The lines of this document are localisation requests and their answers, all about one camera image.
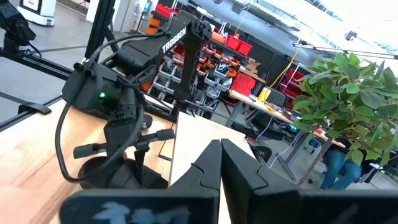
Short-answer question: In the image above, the black table edge frame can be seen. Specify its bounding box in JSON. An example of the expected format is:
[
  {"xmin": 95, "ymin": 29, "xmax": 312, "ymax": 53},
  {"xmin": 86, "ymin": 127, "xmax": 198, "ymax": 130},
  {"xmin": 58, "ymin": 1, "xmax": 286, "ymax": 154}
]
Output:
[{"xmin": 0, "ymin": 95, "xmax": 65, "ymax": 132}]

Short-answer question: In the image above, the long ceiling light bar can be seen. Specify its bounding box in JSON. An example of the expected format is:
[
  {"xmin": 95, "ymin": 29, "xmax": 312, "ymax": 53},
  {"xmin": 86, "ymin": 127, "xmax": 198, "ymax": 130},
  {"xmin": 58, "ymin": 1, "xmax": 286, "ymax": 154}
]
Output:
[{"xmin": 292, "ymin": 42, "xmax": 398, "ymax": 60}]

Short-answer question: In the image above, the red shelf unit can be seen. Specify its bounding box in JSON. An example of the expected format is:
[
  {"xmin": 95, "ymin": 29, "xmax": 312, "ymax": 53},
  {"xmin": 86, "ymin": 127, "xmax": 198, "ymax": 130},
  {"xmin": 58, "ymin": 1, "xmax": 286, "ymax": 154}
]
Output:
[{"xmin": 279, "ymin": 68, "xmax": 308, "ymax": 108}]

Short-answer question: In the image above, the long red storage bin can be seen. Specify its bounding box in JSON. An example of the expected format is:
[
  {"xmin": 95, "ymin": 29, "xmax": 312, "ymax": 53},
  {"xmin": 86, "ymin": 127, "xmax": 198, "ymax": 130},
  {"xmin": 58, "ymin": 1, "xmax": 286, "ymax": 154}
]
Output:
[{"xmin": 154, "ymin": 3, "xmax": 178, "ymax": 20}]

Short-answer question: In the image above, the red bin stack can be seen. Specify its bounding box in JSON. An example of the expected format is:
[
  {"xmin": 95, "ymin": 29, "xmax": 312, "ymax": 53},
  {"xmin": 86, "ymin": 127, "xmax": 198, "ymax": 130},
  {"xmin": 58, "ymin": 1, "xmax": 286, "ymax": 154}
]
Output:
[{"xmin": 230, "ymin": 72, "xmax": 257, "ymax": 96}]

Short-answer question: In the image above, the parts rack with bins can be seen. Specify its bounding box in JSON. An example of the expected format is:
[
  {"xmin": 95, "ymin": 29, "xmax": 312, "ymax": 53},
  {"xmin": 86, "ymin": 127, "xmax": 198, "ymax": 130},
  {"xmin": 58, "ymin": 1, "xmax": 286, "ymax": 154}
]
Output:
[{"xmin": 141, "ymin": 2, "xmax": 259, "ymax": 121}]

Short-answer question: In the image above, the yellow hanging cable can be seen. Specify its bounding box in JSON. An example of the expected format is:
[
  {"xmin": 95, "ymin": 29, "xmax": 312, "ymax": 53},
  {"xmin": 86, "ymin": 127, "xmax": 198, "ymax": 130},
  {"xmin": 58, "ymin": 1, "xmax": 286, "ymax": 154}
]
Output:
[{"xmin": 267, "ymin": 46, "xmax": 302, "ymax": 91}]

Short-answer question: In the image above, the yellow container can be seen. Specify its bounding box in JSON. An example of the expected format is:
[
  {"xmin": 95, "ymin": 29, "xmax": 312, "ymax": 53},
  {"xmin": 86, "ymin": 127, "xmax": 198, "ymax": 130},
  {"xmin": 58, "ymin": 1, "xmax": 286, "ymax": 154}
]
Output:
[{"xmin": 257, "ymin": 86, "xmax": 272, "ymax": 103}]

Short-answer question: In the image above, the black rig frame post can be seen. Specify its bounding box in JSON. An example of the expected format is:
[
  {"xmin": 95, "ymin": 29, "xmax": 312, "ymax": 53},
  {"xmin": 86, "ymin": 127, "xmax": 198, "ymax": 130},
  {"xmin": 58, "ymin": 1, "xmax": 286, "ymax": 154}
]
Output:
[{"xmin": 0, "ymin": 0, "xmax": 116, "ymax": 81}]

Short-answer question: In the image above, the person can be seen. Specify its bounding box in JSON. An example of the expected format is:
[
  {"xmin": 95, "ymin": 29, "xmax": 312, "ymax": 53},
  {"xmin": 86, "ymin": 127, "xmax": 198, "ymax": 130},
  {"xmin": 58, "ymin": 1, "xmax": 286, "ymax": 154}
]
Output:
[{"xmin": 319, "ymin": 146, "xmax": 386, "ymax": 191}]

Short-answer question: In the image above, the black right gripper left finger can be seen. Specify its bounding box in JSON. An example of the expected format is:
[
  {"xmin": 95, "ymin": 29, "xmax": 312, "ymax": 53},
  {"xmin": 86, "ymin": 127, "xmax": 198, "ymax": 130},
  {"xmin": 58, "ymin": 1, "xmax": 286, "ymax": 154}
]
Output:
[{"xmin": 58, "ymin": 139, "xmax": 223, "ymax": 224}]

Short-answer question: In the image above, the wooden desk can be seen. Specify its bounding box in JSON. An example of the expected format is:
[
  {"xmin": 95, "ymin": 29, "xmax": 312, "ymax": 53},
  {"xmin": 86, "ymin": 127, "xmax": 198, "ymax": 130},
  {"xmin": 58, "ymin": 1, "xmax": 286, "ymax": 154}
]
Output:
[{"xmin": 228, "ymin": 88, "xmax": 346, "ymax": 183}]

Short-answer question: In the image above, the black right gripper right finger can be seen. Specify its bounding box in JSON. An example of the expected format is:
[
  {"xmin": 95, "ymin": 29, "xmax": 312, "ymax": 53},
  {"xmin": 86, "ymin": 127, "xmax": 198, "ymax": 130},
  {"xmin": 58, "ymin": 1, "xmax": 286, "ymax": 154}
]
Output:
[{"xmin": 220, "ymin": 138, "xmax": 398, "ymax": 224}]

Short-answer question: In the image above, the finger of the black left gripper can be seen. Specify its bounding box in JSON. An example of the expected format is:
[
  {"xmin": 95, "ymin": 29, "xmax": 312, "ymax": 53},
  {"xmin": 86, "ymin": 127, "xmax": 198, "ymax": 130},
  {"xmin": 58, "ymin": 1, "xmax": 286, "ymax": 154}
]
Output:
[{"xmin": 134, "ymin": 147, "xmax": 147, "ymax": 187}]

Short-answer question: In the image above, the green potted plant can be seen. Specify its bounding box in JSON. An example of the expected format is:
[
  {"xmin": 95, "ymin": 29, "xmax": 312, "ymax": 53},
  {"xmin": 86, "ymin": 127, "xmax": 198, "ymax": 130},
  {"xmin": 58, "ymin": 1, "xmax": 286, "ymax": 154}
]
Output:
[{"xmin": 291, "ymin": 52, "xmax": 398, "ymax": 187}]

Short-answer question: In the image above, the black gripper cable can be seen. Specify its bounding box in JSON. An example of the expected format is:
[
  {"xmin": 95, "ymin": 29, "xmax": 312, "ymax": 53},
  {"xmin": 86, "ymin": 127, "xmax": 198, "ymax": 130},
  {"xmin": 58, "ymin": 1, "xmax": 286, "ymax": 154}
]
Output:
[{"xmin": 54, "ymin": 63, "xmax": 146, "ymax": 184}]

